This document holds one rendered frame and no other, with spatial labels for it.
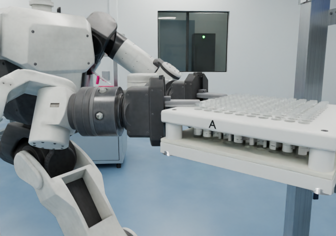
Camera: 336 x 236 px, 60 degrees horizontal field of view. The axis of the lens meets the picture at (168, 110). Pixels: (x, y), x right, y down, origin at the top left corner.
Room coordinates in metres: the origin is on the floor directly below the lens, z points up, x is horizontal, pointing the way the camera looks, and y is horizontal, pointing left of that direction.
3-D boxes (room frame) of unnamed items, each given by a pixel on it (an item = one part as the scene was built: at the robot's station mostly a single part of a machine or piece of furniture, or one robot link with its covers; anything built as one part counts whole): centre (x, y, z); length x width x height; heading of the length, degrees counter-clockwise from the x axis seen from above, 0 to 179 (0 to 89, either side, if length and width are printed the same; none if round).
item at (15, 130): (0.90, 0.42, 0.84); 0.28 x 0.13 x 0.18; 54
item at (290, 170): (0.48, -0.16, 0.98); 0.24 x 0.24 x 0.02; 54
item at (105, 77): (3.15, 0.84, 0.95); 0.49 x 0.36 x 0.38; 93
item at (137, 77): (0.79, 0.06, 1.03); 0.13 x 0.07 x 0.09; 162
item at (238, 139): (0.42, -0.11, 1.01); 0.01 x 0.01 x 0.07
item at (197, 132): (0.46, -0.05, 1.01); 0.01 x 0.01 x 0.07
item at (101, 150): (3.10, 0.79, 0.38); 0.63 x 0.57 x 0.76; 93
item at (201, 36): (5.73, -0.48, 1.43); 1.38 x 0.01 x 1.16; 93
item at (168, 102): (0.50, -0.02, 1.04); 0.06 x 0.03 x 0.02; 86
